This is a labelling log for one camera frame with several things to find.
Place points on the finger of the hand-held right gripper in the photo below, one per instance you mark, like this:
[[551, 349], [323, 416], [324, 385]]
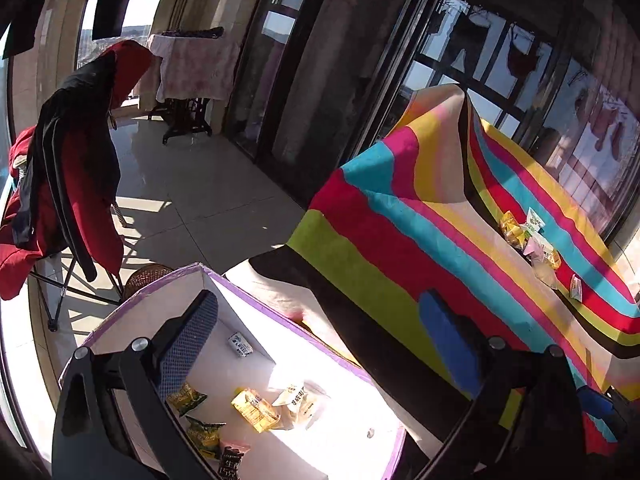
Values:
[[595, 402]]

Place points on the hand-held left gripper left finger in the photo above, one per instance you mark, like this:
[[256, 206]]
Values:
[[192, 340]]

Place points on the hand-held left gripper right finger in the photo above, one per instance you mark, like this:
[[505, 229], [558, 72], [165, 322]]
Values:
[[445, 340]]

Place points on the blue white milk candy packet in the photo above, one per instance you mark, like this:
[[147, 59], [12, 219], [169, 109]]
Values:
[[240, 345]]

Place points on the green pea snack packet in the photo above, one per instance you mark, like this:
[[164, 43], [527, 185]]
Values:
[[204, 437], [186, 400]]

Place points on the white box purple rim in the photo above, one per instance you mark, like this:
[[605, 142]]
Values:
[[250, 320]]

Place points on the yellow cake packet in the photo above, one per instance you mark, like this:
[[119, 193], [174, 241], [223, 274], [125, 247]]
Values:
[[255, 409], [510, 227], [553, 258]]

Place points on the translucent white nut packet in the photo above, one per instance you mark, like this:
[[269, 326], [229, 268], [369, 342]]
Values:
[[296, 396]]

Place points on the purple black snack packet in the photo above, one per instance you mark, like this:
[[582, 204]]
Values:
[[231, 462]]

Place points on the white packet green flower print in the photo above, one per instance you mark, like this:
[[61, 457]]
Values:
[[534, 219]]

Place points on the wicker basket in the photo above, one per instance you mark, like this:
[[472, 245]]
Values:
[[145, 280]]

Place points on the striped colourful tablecloth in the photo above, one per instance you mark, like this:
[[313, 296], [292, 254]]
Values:
[[400, 240]]

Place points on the white packet orange label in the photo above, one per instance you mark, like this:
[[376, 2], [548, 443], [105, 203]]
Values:
[[576, 287]]

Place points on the clear packet beige pastry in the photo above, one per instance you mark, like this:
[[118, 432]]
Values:
[[544, 274]]

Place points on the pink snack packet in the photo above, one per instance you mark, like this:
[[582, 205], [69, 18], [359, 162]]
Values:
[[531, 246]]

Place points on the metal folding chair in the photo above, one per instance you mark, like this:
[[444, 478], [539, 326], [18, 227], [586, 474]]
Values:
[[60, 292]]

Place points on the red jacket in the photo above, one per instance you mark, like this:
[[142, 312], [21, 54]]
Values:
[[95, 185]]

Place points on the black iron table stand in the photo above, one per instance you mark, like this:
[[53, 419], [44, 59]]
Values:
[[182, 120]]

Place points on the black jacket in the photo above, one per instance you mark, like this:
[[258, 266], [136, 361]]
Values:
[[65, 125]]

